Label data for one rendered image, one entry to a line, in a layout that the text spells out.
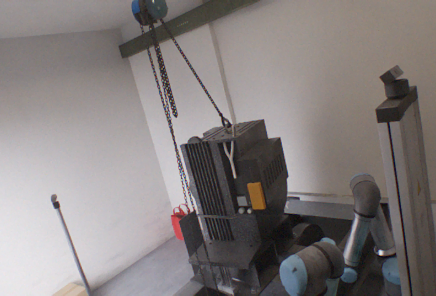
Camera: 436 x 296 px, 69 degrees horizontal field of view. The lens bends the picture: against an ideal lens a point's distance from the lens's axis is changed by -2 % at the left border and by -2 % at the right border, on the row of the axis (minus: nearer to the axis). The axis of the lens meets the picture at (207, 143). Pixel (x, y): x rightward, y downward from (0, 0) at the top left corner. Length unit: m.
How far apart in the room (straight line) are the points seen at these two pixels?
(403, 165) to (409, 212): 0.15
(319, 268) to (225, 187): 1.10
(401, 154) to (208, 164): 1.31
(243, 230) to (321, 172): 1.17
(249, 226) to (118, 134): 2.48
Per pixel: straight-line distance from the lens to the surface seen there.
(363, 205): 1.60
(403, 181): 1.12
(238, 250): 2.18
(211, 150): 2.06
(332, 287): 1.35
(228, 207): 2.17
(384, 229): 1.82
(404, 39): 2.66
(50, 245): 3.94
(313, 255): 1.16
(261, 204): 1.94
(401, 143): 1.08
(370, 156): 2.90
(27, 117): 3.80
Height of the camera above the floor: 1.98
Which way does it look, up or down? 11 degrees down
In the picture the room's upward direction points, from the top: 15 degrees counter-clockwise
